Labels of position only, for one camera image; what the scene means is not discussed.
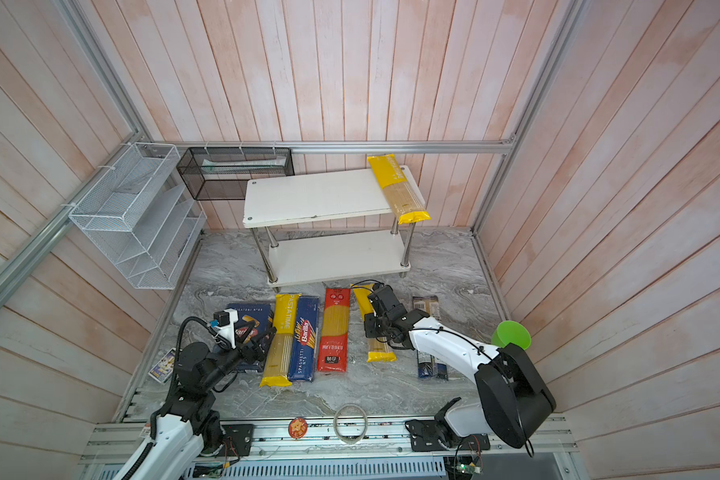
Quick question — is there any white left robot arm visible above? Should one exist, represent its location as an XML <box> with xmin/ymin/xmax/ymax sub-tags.
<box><xmin>116</xmin><ymin>327</ymin><xmax>276</xmax><ymax>479</ymax></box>

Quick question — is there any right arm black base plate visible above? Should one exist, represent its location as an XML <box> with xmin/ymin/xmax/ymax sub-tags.
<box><xmin>404</xmin><ymin>397</ymin><xmax>491</xmax><ymax>453</ymax></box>

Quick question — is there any green plastic goblet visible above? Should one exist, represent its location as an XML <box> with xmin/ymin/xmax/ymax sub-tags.
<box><xmin>491</xmin><ymin>320</ymin><xmax>532</xmax><ymax>350</ymax></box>

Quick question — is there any white two-tier shelf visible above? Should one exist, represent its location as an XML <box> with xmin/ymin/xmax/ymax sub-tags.
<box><xmin>243</xmin><ymin>169</ymin><xmax>412</xmax><ymax>289</ymax></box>

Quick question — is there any clear tape roll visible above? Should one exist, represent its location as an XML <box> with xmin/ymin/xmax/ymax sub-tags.
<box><xmin>332</xmin><ymin>403</ymin><xmax>369</xmax><ymax>446</ymax></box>

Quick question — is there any dark blue pasta box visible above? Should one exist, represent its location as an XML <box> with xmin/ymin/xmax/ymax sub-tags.
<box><xmin>213</xmin><ymin>303</ymin><xmax>276</xmax><ymax>373</ymax></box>

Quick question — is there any clear blue spaghetti bag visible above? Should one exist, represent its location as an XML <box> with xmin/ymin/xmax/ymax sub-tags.
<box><xmin>412</xmin><ymin>296</ymin><xmax>449</xmax><ymax>381</ymax></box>

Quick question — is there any small card pack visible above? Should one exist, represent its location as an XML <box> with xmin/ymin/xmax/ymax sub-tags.
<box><xmin>148</xmin><ymin>348</ymin><xmax>176</xmax><ymax>384</ymax></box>

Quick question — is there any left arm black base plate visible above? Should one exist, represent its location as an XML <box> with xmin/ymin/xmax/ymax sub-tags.
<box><xmin>203</xmin><ymin>410</ymin><xmax>254</xmax><ymax>464</ymax></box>

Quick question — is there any red spaghetti bag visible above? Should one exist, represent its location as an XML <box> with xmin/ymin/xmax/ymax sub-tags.
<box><xmin>317</xmin><ymin>288</ymin><xmax>350</xmax><ymax>373</ymax></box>

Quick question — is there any black mesh basket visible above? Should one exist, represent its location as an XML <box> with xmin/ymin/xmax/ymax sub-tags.
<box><xmin>177</xmin><ymin>146</ymin><xmax>294</xmax><ymax>201</ymax></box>

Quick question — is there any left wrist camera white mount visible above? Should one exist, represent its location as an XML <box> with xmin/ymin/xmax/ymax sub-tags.
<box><xmin>210</xmin><ymin>308</ymin><xmax>238</xmax><ymax>350</ymax></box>

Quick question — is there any blue Barilla spaghetti box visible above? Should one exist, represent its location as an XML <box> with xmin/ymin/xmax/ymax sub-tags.
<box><xmin>287</xmin><ymin>296</ymin><xmax>320</xmax><ymax>382</ymax></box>

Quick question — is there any red round sticker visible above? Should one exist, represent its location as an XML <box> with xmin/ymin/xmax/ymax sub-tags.
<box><xmin>288</xmin><ymin>417</ymin><xmax>308</xmax><ymax>440</ymax></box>

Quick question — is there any yellow pasta bag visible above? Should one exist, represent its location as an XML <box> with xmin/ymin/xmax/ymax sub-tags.
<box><xmin>260</xmin><ymin>294</ymin><xmax>301</xmax><ymax>387</ymax></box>
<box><xmin>351</xmin><ymin>284</ymin><xmax>397</xmax><ymax>363</ymax></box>
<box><xmin>368</xmin><ymin>154</ymin><xmax>431</xmax><ymax>224</ymax></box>

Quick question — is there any white wire mesh rack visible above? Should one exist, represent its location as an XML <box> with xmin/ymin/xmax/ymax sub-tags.
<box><xmin>70</xmin><ymin>143</ymin><xmax>206</xmax><ymax>290</ymax></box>

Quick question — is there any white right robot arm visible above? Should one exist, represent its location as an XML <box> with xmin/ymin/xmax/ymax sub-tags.
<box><xmin>364</xmin><ymin>283</ymin><xmax>557</xmax><ymax>455</ymax></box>

